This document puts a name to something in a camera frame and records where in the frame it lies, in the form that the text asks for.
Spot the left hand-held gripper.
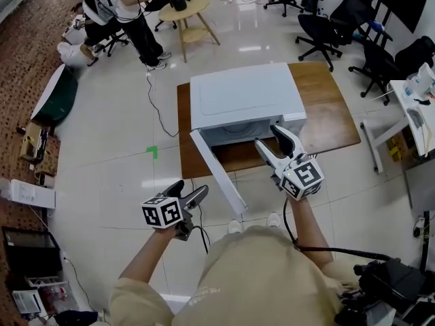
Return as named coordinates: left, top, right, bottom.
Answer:
left=141, top=180, right=210, bottom=242

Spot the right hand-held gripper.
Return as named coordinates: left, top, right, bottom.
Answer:
left=254, top=124, right=325, bottom=202

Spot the person's right forearm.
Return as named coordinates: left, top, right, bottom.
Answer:
left=288, top=195, right=334, bottom=268

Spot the person's left forearm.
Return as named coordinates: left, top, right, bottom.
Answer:
left=118, top=228, right=178, bottom=285

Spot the white microwave oven housing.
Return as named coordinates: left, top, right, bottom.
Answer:
left=189, top=62, right=308, bottom=149

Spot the brown wooden table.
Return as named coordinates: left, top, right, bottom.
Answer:
left=176, top=61, right=362, bottom=181

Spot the person's beige shirt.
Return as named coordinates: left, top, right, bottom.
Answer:
left=108, top=225, right=362, bottom=326

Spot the yellow box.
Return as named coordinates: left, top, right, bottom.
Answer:
left=387, top=135, right=404, bottom=163

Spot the white desk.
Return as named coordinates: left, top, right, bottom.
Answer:
left=360, top=79, right=435, bottom=175

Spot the brown cardboard box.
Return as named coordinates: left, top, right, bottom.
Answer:
left=19, top=122, right=63, bottom=179

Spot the clear plastic bottle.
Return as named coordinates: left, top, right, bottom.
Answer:
left=403, top=74, right=418, bottom=97

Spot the grey metal cabinet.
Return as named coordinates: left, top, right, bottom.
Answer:
left=404, top=157, right=435, bottom=211

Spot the white flat box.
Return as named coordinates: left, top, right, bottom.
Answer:
left=0, top=178, right=57, bottom=211

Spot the black television stand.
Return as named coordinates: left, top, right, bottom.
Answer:
left=368, top=6, right=392, bottom=41

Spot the black monitor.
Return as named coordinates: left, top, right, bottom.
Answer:
left=1, top=225, right=65, bottom=278

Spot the white kettle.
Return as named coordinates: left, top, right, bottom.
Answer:
left=417, top=62, right=435, bottom=88

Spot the clear plastic storage box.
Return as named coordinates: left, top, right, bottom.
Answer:
left=24, top=274, right=75, bottom=316

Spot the round light wooden table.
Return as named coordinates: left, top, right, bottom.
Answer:
left=157, top=0, right=222, bottom=64

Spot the black equipment bag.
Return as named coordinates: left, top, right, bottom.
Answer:
left=334, top=257, right=430, bottom=326

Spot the white round bin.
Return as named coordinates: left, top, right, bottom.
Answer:
left=56, top=41, right=90, bottom=69

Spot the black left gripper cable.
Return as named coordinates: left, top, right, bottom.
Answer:
left=190, top=178, right=211, bottom=255

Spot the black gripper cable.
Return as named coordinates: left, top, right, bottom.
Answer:
left=282, top=197, right=392, bottom=261
left=190, top=178, right=211, bottom=255

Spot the black floor cable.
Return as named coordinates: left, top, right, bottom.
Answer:
left=145, top=65, right=180, bottom=139

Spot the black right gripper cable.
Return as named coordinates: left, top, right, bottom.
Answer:
left=282, top=197, right=392, bottom=261

